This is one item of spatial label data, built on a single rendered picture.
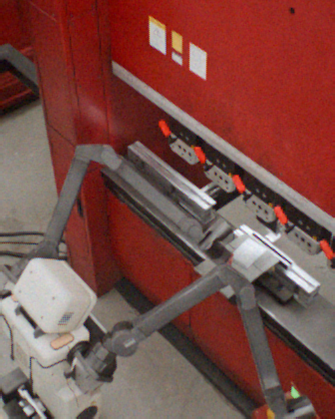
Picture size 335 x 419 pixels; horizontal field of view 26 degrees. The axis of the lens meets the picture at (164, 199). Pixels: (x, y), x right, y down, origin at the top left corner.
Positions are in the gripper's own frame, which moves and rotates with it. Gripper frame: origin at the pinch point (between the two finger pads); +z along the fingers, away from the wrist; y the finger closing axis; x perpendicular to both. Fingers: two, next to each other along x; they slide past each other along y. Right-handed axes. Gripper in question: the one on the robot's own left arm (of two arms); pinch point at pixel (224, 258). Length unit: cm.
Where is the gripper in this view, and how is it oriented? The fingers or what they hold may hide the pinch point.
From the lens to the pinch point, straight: 264.2
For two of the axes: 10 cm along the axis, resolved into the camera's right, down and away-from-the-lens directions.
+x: -6.5, 7.6, -0.2
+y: -6.4, -5.4, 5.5
